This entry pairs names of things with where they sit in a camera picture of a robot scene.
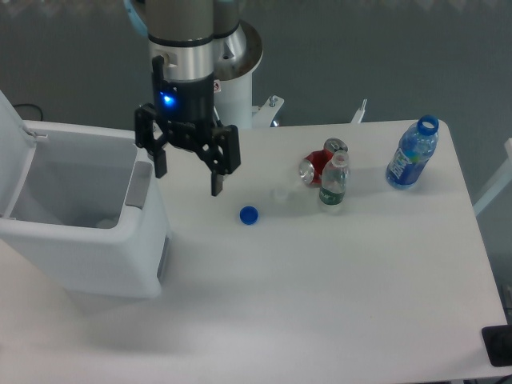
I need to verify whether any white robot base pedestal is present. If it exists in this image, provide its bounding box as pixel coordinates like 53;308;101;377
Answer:
214;21;284;130

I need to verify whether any black device at table edge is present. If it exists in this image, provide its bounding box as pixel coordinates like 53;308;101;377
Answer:
482;325;511;367

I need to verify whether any black cable on floor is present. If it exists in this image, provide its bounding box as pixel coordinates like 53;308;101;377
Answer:
11;102;43;121

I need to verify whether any white trash can lid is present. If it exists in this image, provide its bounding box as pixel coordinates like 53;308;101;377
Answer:
1;93;48;218

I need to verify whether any clear white bottle cap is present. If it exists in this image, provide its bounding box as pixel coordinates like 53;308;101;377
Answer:
271;187;292;203

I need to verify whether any white trash can body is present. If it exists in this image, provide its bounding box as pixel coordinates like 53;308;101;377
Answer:
1;121;171;298

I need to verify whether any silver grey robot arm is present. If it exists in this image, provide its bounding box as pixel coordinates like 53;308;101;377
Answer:
125;1;241;196

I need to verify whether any crushed red soda can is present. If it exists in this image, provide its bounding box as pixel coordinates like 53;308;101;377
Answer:
298;138;348;186

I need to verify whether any clear green-label water bottle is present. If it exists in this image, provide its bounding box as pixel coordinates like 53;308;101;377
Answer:
318;150;350;212

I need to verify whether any white frame at right edge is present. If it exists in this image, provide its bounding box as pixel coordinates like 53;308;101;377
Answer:
473;138;511;217

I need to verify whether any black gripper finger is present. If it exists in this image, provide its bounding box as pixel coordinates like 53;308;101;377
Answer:
134;103;173;178
198;125;241;196

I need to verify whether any blue sports drink bottle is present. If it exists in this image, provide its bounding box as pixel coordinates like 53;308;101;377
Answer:
386;114;439;190

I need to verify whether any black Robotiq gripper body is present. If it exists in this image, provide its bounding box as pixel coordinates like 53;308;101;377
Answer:
150;55;218;154

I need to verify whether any blue bottle cap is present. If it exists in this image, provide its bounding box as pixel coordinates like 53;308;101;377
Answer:
238;206;259;226

